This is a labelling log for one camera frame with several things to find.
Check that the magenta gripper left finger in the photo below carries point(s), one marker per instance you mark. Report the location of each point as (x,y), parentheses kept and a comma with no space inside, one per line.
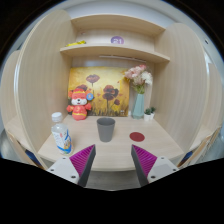
(76,168)

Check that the wooden wall shelf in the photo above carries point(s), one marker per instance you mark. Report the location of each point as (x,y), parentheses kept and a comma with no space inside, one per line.
(113,49)

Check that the small potted succulent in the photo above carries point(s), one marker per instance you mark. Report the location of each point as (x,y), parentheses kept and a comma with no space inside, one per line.
(147,114)
(153,109)

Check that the red round coaster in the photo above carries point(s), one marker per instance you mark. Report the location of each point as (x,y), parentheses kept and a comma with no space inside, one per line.
(137,136)

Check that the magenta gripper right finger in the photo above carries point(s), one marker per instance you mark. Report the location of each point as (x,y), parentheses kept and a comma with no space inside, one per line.
(149,167)

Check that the clear plastic water bottle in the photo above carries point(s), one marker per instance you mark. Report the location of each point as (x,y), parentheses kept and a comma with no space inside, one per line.
(61,134)

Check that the yellow object on shelf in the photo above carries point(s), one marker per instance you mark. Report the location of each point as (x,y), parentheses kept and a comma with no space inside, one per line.
(76,43)

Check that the small potted succulent right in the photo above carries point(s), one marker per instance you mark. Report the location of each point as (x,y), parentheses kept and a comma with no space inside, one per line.
(153,109)

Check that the grey plastic cup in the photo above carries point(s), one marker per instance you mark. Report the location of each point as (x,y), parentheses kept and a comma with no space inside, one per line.
(105,128)

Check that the red plush toy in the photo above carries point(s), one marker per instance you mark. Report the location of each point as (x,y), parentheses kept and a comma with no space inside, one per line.
(80,104)

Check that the purple round number sticker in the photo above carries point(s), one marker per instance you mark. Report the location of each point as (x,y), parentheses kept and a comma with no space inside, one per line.
(117,40)

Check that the small potted succulent left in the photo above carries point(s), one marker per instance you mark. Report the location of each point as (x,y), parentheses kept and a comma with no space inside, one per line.
(147,114)

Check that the white light bar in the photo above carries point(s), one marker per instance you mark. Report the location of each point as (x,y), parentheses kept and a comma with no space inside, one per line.
(122,58)

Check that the poppy flower painting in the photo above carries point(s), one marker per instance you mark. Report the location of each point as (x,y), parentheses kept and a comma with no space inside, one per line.
(108,86)

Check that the pink white flower bouquet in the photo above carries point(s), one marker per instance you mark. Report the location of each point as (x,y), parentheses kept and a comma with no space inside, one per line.
(139,77)

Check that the light blue vase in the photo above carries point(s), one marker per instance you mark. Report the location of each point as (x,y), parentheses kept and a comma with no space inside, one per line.
(138,107)

